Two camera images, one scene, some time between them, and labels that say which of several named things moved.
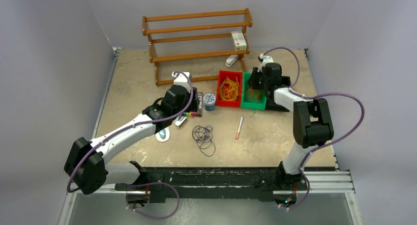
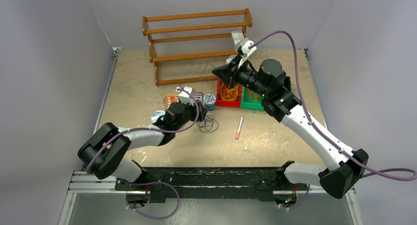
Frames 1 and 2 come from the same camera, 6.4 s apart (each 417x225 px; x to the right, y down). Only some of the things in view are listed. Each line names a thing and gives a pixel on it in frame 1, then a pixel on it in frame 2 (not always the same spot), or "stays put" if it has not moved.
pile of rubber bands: (203, 135) → (207, 124)
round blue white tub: (209, 101) stays put
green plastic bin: (251, 98) stays put
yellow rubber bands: (229, 90) stays put
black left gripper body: (186, 103) → (191, 113)
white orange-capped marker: (239, 127) stays put
